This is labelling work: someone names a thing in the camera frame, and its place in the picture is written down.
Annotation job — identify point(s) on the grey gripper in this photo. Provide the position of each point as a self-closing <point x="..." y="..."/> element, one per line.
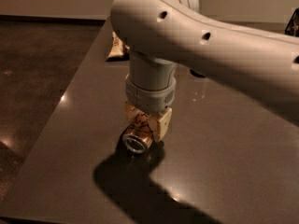
<point x="149" y="97"/>

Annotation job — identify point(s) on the orange LaCroix can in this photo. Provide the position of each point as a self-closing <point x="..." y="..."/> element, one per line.
<point x="138" y="136"/>

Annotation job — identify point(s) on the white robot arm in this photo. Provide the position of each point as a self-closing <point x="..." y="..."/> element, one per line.
<point x="263" y="65"/>

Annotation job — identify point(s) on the green soda can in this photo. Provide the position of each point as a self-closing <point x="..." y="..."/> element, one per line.
<point x="195" y="74"/>

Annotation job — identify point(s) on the brown chip bag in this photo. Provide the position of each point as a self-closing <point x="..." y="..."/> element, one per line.
<point x="119" y="51"/>

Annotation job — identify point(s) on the dark object at right edge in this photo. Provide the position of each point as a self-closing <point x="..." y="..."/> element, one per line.
<point x="292" y="27"/>

